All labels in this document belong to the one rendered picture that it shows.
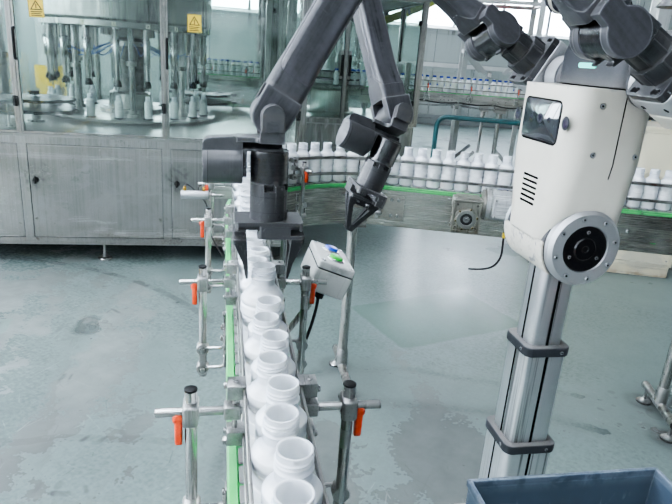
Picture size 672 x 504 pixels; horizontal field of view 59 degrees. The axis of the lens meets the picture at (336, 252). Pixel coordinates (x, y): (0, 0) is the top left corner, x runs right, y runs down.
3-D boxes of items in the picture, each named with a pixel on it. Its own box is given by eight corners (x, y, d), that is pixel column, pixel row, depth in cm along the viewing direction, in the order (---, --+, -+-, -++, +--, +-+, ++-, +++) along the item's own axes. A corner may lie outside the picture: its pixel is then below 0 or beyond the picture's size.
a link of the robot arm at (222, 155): (286, 105, 82) (280, 101, 90) (200, 101, 80) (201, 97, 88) (284, 190, 85) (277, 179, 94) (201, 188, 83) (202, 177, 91)
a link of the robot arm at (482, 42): (528, 31, 134) (512, 41, 139) (495, 3, 131) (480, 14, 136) (515, 63, 132) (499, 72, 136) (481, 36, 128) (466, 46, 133)
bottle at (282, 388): (245, 512, 70) (248, 390, 65) (262, 479, 76) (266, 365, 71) (293, 523, 69) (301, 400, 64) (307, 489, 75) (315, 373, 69)
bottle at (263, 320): (256, 433, 85) (259, 329, 79) (234, 412, 89) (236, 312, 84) (290, 419, 89) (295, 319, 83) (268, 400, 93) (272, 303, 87)
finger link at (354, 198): (335, 228, 121) (354, 186, 118) (330, 218, 127) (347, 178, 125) (365, 239, 122) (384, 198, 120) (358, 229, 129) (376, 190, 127)
